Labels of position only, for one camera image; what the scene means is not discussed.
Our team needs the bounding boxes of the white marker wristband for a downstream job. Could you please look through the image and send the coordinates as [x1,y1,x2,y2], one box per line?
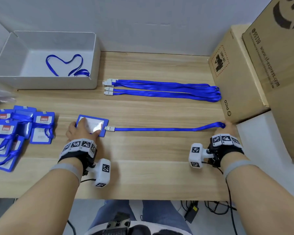
[58,138,98,162]
[209,134,245,167]

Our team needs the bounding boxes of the black belt device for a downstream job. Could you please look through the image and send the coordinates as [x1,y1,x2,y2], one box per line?
[106,212,132,235]

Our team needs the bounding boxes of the large brown cardboard box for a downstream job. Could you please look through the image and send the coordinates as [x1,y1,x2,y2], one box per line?
[242,0,294,166]

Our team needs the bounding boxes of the person's left forearm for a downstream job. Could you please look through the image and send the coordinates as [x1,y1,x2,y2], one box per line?
[0,156,84,235]

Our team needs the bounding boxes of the person's legs in jeans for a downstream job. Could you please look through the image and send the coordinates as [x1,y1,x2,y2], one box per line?
[88,200,194,235]

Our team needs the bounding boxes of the white wrist camera block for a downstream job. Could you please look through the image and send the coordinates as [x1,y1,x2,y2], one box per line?
[188,143,210,169]
[88,158,111,188]

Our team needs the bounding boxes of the black floor cables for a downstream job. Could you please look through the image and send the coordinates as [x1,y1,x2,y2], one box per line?
[181,200,237,216]

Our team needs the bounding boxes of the person's right hand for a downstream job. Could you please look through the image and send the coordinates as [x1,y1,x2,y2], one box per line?
[220,120,238,138]

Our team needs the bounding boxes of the pile of blue badge holders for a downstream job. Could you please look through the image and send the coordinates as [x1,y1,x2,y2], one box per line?
[0,105,56,173]

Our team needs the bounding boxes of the person's left hand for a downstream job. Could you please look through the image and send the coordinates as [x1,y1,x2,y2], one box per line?
[65,118,101,145]

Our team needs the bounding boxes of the small brown cardboard box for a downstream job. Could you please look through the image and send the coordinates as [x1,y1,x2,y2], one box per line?
[207,24,271,124]

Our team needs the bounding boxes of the black power adapter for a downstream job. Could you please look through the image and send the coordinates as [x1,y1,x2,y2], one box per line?
[184,203,199,224]

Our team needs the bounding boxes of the blue badge holder with card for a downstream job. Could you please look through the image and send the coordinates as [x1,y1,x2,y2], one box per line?
[75,114,109,138]

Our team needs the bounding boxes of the blue lanyard with metal clip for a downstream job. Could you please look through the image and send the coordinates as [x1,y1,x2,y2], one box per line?
[104,86,221,98]
[102,79,220,92]
[104,122,226,132]
[104,90,221,103]
[46,54,91,78]

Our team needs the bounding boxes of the clear plastic bag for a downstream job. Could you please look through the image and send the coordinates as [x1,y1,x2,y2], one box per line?
[0,84,17,106]

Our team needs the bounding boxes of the white rectangular storage box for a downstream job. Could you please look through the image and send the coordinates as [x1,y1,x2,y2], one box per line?
[0,31,101,90]

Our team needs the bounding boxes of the person's right forearm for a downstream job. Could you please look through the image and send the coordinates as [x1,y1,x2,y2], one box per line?
[220,153,294,235]

